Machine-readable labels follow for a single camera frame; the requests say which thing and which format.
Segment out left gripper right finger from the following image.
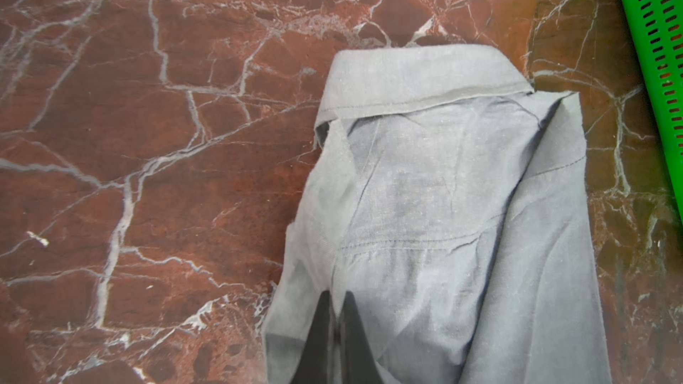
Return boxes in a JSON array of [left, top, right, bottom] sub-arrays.
[[339, 292, 383, 384]]

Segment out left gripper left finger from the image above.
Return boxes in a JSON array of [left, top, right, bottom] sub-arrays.
[[290, 291, 336, 384]]

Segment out grey long sleeve shirt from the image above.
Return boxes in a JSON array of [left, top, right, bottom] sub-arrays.
[[263, 44, 612, 383]]

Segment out green plastic basket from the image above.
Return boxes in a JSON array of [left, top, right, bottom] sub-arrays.
[[622, 0, 682, 210]]

